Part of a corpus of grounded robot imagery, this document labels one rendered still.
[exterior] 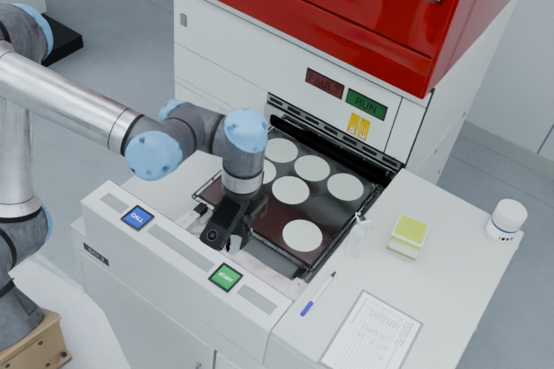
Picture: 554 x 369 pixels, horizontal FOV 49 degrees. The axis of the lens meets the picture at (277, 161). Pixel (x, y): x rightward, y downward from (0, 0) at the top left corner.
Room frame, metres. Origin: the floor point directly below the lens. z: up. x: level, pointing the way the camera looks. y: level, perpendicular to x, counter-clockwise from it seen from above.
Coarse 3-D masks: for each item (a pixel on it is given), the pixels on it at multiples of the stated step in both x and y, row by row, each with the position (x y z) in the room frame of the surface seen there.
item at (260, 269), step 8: (200, 224) 0.96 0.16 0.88; (200, 232) 0.93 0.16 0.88; (232, 256) 0.88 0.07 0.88; (240, 256) 0.88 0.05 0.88; (248, 256) 0.89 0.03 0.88; (240, 264) 0.86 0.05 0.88; (248, 264) 0.86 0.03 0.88; (256, 264) 0.87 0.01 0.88; (264, 264) 0.87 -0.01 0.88; (256, 272) 0.84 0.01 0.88; (264, 272) 0.85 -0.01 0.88; (272, 272) 0.85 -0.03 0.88; (264, 280) 0.82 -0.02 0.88; (272, 280) 0.83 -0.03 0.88; (280, 280) 0.83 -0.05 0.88; (288, 280) 0.84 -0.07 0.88; (280, 288) 0.81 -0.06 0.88
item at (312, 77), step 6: (312, 72) 1.34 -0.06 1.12; (312, 78) 1.34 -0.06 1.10; (318, 78) 1.33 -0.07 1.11; (324, 78) 1.33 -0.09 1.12; (312, 84) 1.34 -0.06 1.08; (318, 84) 1.33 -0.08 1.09; (324, 84) 1.33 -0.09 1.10; (330, 84) 1.32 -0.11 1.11; (336, 84) 1.31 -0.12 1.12; (324, 90) 1.32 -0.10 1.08; (330, 90) 1.32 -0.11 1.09; (336, 90) 1.31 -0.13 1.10
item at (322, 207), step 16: (208, 192) 1.05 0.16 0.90; (224, 192) 1.06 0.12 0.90; (272, 192) 1.09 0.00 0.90; (320, 192) 1.12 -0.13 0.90; (368, 192) 1.14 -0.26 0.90; (272, 208) 1.03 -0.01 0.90; (288, 208) 1.04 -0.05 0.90; (304, 208) 1.05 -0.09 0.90; (320, 208) 1.06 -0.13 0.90; (336, 208) 1.07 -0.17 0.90; (352, 208) 1.08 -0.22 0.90; (256, 224) 0.97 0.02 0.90; (272, 224) 0.98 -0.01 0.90; (320, 224) 1.01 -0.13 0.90; (336, 224) 1.01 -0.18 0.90; (272, 240) 0.93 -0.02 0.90; (304, 256) 0.90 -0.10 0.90
